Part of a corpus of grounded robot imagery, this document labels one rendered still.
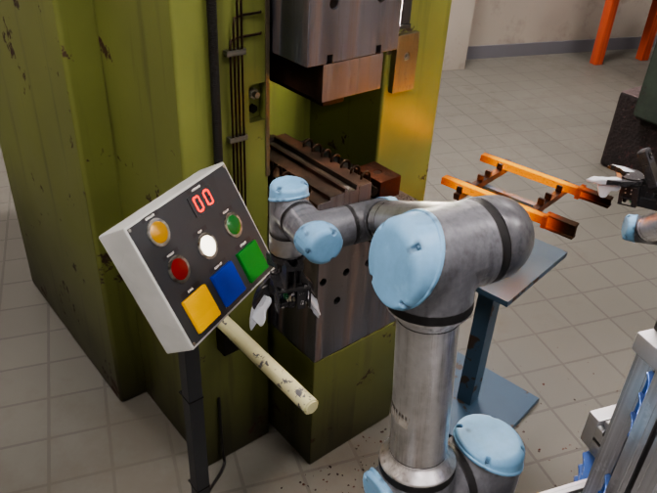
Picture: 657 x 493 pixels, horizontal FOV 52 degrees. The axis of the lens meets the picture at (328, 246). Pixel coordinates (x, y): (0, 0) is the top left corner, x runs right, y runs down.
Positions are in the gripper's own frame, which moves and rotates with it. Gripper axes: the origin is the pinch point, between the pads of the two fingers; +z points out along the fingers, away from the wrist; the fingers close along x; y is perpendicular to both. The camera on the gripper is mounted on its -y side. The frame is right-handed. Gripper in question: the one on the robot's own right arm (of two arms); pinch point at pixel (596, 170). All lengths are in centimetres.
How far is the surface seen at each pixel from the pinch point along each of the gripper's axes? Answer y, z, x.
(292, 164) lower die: -3, 67, -59
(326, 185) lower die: -1, 52, -62
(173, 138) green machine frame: -21, 66, -101
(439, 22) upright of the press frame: -40, 48, -14
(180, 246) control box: -10, 35, -122
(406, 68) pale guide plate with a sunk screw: -28, 50, -28
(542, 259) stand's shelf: 34.2, 13.3, 0.3
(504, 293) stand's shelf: 35.2, 12.0, -25.7
